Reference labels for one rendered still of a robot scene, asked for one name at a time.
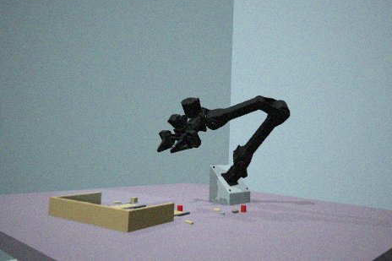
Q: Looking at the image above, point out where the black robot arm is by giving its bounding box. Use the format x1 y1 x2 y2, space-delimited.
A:
167 95 290 186

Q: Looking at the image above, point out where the pale yellow flat strip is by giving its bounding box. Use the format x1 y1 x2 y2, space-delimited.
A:
174 210 184 216

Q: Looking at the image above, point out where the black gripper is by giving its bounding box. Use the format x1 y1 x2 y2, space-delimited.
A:
157 122 201 153

